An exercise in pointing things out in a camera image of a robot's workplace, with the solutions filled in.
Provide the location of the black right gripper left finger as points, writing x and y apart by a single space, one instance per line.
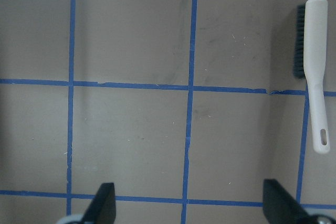
102 208

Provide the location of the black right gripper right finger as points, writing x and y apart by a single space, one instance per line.
279 207

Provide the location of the beige hand brush black bristles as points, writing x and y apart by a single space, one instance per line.
310 63

